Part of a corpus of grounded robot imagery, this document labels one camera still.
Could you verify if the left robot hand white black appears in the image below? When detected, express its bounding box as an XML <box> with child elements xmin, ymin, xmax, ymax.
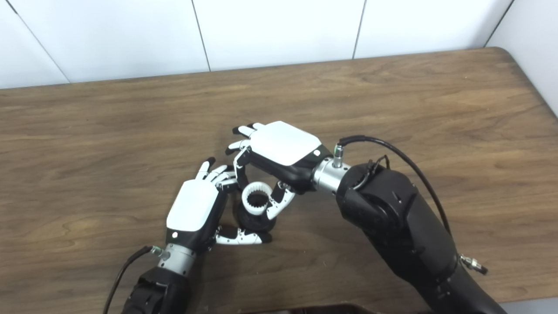
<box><xmin>157</xmin><ymin>157</ymin><xmax>273</xmax><ymax>276</ymax></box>

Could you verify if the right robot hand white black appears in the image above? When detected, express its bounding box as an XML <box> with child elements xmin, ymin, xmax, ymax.
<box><xmin>225</xmin><ymin>121</ymin><xmax>351</xmax><ymax>221</ymax></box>

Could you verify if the white ring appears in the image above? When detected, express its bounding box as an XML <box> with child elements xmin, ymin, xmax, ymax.
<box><xmin>241</xmin><ymin>181</ymin><xmax>273</xmax><ymax>217</ymax></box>

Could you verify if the round black part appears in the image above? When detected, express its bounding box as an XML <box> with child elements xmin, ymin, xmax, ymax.
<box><xmin>232</xmin><ymin>203</ymin><xmax>277</xmax><ymax>233</ymax></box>

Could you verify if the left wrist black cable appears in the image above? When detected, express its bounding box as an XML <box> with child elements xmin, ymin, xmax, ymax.
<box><xmin>103</xmin><ymin>246</ymin><xmax>170</xmax><ymax>314</ymax></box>

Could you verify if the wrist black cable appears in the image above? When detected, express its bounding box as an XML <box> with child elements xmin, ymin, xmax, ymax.
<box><xmin>103</xmin><ymin>246</ymin><xmax>170</xmax><ymax>314</ymax></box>
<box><xmin>333</xmin><ymin>135</ymin><xmax>488</xmax><ymax>275</ymax></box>

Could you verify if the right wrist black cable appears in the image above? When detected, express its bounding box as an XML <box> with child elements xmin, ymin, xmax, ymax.
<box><xmin>333</xmin><ymin>135</ymin><xmax>488</xmax><ymax>275</ymax></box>

